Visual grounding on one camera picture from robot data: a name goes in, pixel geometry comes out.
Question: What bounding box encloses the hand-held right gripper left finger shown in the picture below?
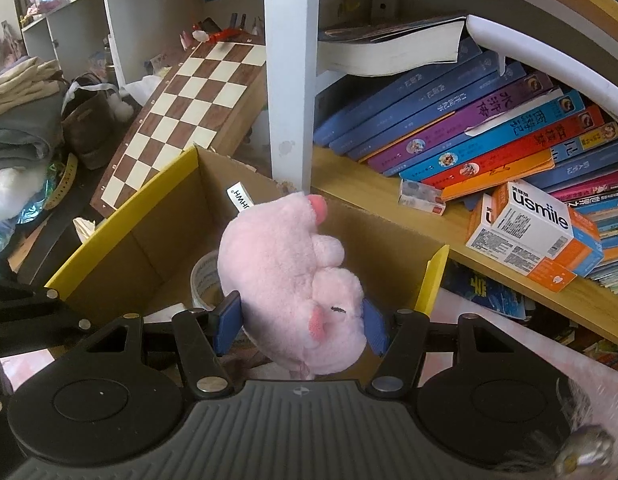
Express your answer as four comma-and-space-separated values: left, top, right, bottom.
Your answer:
82, 290, 242, 401

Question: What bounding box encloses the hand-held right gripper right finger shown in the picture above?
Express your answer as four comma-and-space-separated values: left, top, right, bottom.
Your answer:
361, 298, 527, 401

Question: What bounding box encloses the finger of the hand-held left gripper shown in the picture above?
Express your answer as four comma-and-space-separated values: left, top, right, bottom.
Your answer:
0, 305, 97, 411
0, 271, 62, 312

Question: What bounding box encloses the clear tape roll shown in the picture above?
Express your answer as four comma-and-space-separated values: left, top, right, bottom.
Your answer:
190, 250, 225, 313

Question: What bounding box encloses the pink plush pig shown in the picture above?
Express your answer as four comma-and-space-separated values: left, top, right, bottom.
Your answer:
216, 180, 367, 381

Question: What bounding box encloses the yellow cardboard box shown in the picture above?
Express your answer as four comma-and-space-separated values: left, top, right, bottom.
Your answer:
44, 145, 451, 381

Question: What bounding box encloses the white fluffy cloth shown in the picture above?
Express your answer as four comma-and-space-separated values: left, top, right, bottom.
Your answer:
0, 165, 50, 226

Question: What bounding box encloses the blue flat book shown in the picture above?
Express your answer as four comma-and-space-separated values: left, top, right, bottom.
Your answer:
441, 260, 527, 321

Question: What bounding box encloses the yellow band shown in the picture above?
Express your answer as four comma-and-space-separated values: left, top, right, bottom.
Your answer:
44, 152, 79, 211

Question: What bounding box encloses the small red white box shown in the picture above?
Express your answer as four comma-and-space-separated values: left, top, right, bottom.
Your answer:
398, 178, 447, 216

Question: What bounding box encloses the pink printed desk mat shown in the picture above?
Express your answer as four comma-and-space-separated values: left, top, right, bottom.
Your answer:
0, 287, 618, 411

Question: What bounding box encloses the grey folded cloth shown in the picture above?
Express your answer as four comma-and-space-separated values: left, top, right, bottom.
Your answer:
0, 92, 65, 171

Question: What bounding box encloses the brown bag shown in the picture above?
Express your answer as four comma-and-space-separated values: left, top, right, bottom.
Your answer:
62, 72, 122, 171

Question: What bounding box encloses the beige folded cloth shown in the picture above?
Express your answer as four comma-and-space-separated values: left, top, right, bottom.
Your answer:
0, 55, 62, 121

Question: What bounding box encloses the wooden chessboard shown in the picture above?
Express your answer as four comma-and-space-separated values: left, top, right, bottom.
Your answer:
89, 40, 267, 218

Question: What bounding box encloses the row of colourful books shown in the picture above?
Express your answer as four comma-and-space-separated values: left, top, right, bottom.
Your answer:
313, 35, 618, 296

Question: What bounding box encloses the fluffy charm with silver bell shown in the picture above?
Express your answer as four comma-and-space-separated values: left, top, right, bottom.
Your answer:
509, 377, 617, 478

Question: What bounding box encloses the white wooden bookshelf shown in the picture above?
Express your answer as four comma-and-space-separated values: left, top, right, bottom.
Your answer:
19, 0, 618, 351

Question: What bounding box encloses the white lamp bar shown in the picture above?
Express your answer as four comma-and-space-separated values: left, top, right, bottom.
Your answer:
466, 14, 618, 126

